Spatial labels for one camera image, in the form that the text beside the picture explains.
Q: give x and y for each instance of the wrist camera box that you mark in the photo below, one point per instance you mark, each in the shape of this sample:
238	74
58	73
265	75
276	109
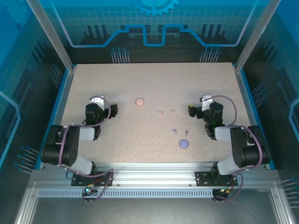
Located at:
206	100
97	100

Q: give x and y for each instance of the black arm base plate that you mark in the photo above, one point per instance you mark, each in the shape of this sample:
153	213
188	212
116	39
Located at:
105	178
203	178

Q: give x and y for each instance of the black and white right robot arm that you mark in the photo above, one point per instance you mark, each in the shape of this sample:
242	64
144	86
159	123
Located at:
238	144

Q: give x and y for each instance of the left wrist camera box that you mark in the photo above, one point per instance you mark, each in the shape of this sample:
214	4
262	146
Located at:
97	100

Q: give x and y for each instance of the pink earbud charging case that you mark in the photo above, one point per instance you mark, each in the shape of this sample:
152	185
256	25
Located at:
140	102

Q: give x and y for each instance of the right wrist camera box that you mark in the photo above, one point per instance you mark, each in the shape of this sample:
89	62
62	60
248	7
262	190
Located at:
206	100

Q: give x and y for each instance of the purple earbud charging case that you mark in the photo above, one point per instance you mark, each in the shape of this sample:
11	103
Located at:
183	144

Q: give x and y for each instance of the small LED connector board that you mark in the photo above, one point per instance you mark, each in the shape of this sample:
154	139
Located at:
87	190
223	191

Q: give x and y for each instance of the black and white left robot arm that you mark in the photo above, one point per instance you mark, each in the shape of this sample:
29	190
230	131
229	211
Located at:
70	144

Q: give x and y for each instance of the wide aluminium mounting rail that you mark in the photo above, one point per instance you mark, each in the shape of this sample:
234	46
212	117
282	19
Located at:
151	173

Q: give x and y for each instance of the aluminium frame post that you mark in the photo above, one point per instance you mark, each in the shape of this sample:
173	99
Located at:
255	35
52	35

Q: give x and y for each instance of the blue table edge strip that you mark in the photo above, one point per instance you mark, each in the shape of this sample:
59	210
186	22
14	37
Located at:
258	121
52	121

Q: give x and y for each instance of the steel tray panel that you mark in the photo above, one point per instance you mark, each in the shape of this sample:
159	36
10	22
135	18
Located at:
151	212

